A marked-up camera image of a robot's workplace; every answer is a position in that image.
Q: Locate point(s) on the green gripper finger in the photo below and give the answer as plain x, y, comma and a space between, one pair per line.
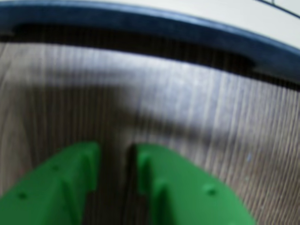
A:
47, 192
187, 194

